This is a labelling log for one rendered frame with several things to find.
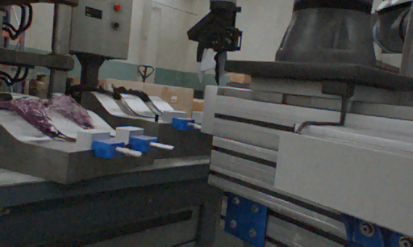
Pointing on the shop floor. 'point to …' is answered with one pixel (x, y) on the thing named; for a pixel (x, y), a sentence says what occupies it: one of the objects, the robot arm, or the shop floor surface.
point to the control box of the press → (101, 20)
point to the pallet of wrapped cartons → (184, 98)
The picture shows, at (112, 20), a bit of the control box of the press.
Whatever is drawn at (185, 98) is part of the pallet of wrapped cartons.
